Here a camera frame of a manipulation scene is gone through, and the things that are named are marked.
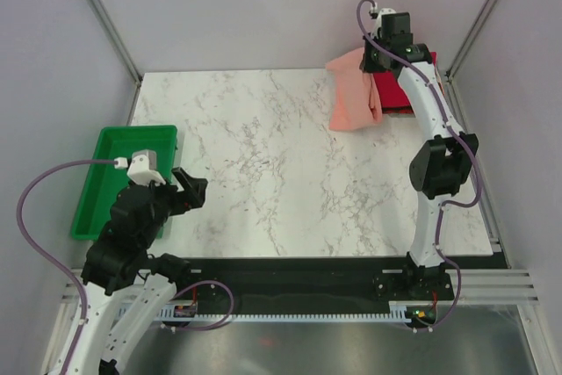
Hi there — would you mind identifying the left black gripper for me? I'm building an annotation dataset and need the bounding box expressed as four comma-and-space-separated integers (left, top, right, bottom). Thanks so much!
139, 166, 207, 247

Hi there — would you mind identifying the pink t shirt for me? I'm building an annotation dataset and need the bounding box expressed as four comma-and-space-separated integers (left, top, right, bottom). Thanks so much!
326, 47, 383, 132

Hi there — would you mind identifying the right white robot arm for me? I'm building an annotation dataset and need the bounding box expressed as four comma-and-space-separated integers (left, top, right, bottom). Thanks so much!
360, 6, 479, 299

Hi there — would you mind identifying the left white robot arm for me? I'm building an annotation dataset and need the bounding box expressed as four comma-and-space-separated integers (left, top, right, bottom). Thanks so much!
52, 167, 208, 374

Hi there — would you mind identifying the folded red t shirt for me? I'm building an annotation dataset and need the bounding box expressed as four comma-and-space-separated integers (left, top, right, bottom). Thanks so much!
364, 71, 412, 114

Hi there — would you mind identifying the green plastic tray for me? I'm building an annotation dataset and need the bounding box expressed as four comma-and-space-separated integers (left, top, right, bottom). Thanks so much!
70, 125, 177, 241

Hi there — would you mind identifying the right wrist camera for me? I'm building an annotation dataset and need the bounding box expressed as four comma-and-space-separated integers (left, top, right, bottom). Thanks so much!
369, 6, 396, 37

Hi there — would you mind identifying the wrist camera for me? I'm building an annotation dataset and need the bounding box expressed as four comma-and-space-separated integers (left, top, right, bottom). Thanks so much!
126, 149, 166, 186
369, 6, 396, 37

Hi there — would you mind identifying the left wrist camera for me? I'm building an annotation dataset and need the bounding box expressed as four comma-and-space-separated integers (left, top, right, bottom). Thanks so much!
126, 149, 166, 186

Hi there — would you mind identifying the right aluminium frame post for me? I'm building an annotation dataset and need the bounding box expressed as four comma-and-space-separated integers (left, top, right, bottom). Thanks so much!
444, 0, 500, 81

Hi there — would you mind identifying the aluminium frame post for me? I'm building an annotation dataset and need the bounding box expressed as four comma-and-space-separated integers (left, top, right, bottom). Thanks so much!
86, 0, 142, 87
444, 0, 500, 81

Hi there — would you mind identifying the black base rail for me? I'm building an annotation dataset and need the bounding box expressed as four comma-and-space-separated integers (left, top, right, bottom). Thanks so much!
148, 254, 455, 314

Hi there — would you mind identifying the left aluminium frame post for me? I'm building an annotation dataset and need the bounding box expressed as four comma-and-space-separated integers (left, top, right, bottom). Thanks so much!
86, 0, 142, 87

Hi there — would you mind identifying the white slotted cable duct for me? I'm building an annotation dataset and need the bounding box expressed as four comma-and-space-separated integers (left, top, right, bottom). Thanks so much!
155, 303, 411, 324

